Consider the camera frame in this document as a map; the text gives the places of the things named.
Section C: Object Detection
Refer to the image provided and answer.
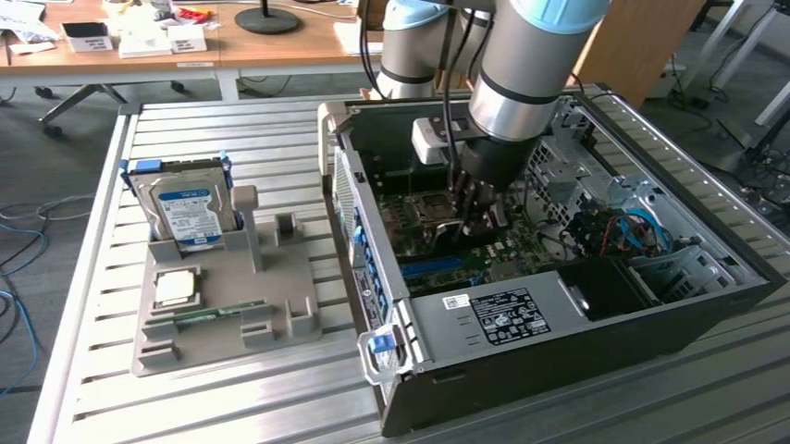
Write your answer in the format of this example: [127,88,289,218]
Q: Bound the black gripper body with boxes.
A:
[460,133,542,195]

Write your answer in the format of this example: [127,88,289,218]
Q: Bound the low-profile graphics card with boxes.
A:
[386,220,474,261]

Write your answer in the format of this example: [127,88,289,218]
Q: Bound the CPU socket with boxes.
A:
[410,190,462,223]

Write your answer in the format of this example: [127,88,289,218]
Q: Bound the green motherboard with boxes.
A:
[370,168,573,297]

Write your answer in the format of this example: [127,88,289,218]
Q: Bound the perforated metal drive cage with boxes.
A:
[532,138,622,223]

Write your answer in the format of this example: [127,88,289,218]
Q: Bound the grey chipset heatsink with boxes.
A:
[490,264,526,284]

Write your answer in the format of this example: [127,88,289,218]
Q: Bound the blue expansion slot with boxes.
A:
[401,257,465,278]

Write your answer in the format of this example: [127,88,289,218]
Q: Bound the black power connector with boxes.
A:
[565,212,618,258]

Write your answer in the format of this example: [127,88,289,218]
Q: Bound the grey power supply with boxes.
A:
[410,272,588,366]

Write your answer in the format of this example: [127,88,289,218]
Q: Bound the silver disk bay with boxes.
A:
[629,244,740,300]

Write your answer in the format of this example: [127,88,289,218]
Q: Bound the black open PC case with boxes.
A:
[318,82,789,438]

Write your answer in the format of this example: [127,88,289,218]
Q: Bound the white paper stack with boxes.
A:
[333,20,386,56]

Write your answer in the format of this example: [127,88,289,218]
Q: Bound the grey parts rack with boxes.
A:
[130,184,328,378]

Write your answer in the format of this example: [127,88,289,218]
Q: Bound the white desk leg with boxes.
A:
[679,0,790,93]

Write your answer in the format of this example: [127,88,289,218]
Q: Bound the hard disk with blue carrier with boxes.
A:
[118,154,240,253]

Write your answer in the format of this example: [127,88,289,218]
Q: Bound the green RAM stick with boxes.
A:
[147,300,268,325]

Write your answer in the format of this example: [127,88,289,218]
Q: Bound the black round lamp base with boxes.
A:
[234,0,305,35]

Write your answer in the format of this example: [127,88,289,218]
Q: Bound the silver CPU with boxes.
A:
[153,271,194,306]

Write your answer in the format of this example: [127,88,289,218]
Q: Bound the small white box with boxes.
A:
[166,23,209,55]

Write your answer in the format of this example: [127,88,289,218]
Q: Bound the red item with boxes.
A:
[175,6,215,24]

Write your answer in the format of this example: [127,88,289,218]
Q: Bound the flat white box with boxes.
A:
[117,27,174,59]

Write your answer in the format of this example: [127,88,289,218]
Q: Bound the wheeled chair base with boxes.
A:
[37,81,190,139]

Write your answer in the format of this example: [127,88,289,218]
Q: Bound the wooden desk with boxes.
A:
[0,0,561,89]

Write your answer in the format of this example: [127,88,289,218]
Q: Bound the white box black inside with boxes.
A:
[59,21,117,54]

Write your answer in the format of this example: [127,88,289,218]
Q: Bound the white card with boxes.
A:
[9,41,58,56]

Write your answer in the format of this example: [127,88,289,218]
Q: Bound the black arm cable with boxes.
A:
[438,0,481,191]

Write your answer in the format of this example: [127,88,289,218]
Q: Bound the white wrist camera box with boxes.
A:
[412,117,476,164]

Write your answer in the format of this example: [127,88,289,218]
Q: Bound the blue wire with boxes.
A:
[617,210,676,255]

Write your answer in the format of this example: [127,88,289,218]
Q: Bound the blue floor cable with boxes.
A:
[0,221,50,399]

